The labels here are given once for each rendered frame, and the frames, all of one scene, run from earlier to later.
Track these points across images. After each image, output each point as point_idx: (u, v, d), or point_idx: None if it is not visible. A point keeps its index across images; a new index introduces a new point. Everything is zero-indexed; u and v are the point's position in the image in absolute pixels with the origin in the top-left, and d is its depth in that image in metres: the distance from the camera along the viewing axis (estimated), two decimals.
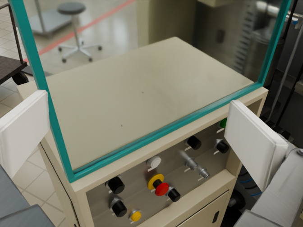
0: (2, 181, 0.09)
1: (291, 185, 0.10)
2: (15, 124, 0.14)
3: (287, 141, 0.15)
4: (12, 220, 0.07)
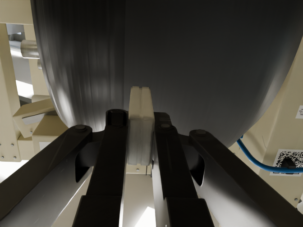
0: (117, 167, 0.11)
1: (174, 159, 0.12)
2: (140, 114, 0.17)
3: (169, 120, 0.17)
4: (95, 201, 0.08)
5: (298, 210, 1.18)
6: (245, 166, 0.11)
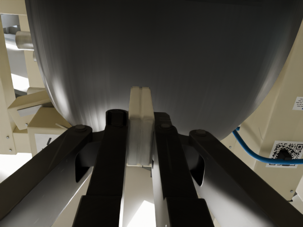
0: (117, 167, 0.11)
1: (174, 159, 0.12)
2: (140, 114, 0.17)
3: (169, 120, 0.17)
4: (95, 201, 0.08)
5: (293, 203, 1.19)
6: (245, 166, 0.11)
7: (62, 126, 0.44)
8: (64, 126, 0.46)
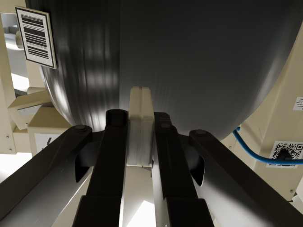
0: (117, 167, 0.11)
1: (174, 159, 0.12)
2: (140, 114, 0.17)
3: (169, 120, 0.17)
4: (95, 201, 0.08)
5: (293, 203, 1.18)
6: (245, 166, 0.11)
7: (25, 7, 0.27)
8: (28, 26, 0.28)
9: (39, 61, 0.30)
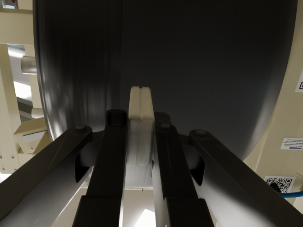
0: (117, 167, 0.11)
1: (174, 159, 0.12)
2: (140, 114, 0.17)
3: (169, 120, 0.17)
4: (95, 201, 0.08)
5: None
6: (245, 166, 0.11)
7: None
8: None
9: None
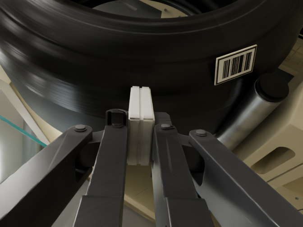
0: (117, 167, 0.11)
1: (174, 159, 0.12)
2: (140, 114, 0.17)
3: (169, 120, 0.17)
4: (95, 201, 0.08)
5: None
6: (245, 166, 0.11)
7: (254, 53, 0.35)
8: (241, 56, 0.35)
9: (218, 71, 0.34)
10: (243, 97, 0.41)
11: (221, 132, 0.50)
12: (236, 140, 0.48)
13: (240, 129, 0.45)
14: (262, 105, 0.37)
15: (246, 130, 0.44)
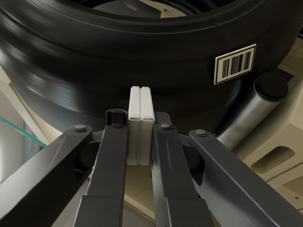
0: (117, 167, 0.11)
1: (174, 159, 0.12)
2: (140, 114, 0.17)
3: (169, 120, 0.17)
4: (95, 201, 0.08)
5: None
6: (245, 166, 0.11)
7: (254, 52, 0.35)
8: (241, 55, 0.35)
9: (218, 70, 0.34)
10: (243, 97, 0.41)
11: (221, 131, 0.50)
12: (236, 140, 0.48)
13: (240, 129, 0.45)
14: (261, 104, 0.38)
15: (245, 129, 0.44)
